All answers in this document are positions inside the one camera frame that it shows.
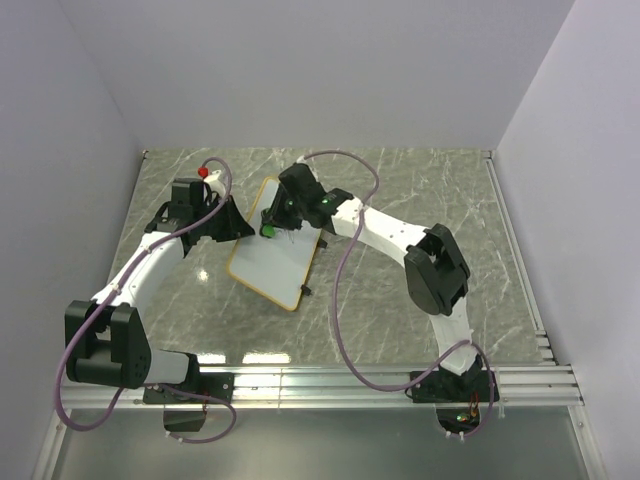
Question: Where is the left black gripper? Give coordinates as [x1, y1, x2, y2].
[195, 194, 254, 242]

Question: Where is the green whiteboard eraser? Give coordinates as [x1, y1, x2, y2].
[260, 224, 276, 238]

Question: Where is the yellow framed whiteboard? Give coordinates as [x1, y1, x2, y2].
[227, 177, 321, 312]

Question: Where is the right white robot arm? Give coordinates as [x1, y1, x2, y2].
[260, 163, 482, 400]

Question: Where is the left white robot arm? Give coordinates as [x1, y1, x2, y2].
[65, 168, 255, 402]

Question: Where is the wire whiteboard stand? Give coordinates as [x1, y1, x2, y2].
[300, 237, 328, 297]

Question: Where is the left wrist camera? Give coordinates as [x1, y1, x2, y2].
[198, 166, 228, 195]

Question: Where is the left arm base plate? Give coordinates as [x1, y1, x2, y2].
[142, 372, 235, 405]

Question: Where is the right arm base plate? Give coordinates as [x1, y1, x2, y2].
[410, 369, 500, 403]

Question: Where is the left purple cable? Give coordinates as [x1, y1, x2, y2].
[52, 156, 237, 444]

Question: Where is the aluminium right rail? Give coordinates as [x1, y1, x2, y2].
[482, 150, 558, 365]

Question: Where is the aluminium rail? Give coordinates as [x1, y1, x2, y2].
[482, 150, 558, 365]
[61, 365, 584, 409]

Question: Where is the aluminium front rail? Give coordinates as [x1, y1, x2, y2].
[61, 365, 584, 409]

